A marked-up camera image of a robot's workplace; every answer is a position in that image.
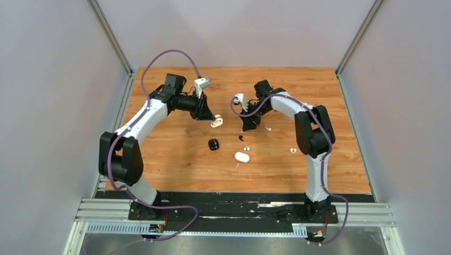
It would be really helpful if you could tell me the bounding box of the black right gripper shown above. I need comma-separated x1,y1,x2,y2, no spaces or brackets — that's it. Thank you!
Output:
240,101,271,131

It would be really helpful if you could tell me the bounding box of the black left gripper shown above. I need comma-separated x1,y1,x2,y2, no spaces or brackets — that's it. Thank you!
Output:
175,90,215,121

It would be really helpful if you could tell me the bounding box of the black glossy charging case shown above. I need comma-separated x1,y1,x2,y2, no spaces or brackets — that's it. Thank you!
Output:
208,139,220,151

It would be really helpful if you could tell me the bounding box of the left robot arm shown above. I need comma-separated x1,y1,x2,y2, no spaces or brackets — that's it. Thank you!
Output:
98,73,216,219

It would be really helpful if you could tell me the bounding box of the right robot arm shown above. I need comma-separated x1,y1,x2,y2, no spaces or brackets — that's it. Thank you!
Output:
231,80,336,222

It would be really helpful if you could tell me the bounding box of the white oval charging case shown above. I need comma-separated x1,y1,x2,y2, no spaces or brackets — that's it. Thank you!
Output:
234,151,250,164

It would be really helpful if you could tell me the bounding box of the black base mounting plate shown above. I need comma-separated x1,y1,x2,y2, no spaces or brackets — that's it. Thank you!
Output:
94,190,376,234

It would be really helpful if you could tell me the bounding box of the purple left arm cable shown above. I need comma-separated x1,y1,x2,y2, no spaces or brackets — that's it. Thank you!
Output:
106,49,202,243

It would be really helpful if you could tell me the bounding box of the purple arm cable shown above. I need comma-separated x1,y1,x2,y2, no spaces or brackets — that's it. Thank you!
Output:
106,49,202,243
230,93,349,247

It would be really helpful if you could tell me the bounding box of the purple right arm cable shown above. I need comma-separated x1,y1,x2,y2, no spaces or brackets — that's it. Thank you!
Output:
230,93,349,247

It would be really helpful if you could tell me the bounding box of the aluminium frame rail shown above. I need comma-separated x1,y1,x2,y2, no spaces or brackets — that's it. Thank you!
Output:
64,199,404,254

